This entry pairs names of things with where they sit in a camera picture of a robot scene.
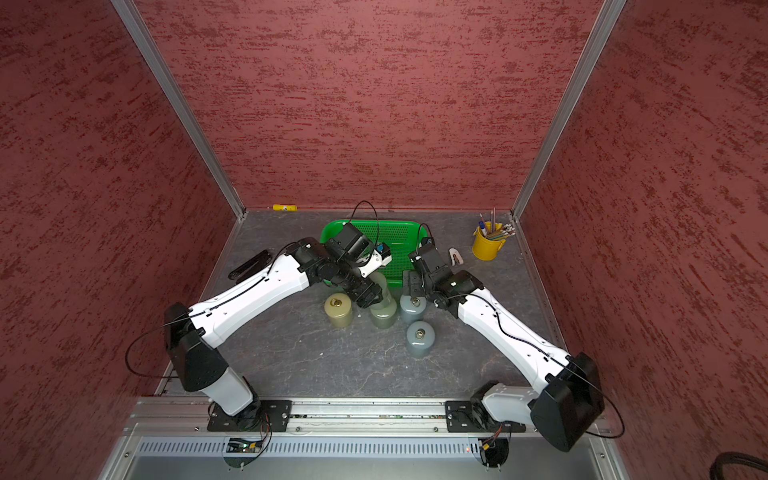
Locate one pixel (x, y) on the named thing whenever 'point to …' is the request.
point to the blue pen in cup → (482, 228)
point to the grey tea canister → (420, 337)
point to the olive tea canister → (383, 314)
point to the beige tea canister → (338, 309)
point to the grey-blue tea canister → (412, 308)
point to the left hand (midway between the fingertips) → (366, 292)
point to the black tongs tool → (256, 263)
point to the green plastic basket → (401, 237)
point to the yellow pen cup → (483, 247)
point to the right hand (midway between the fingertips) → (420, 283)
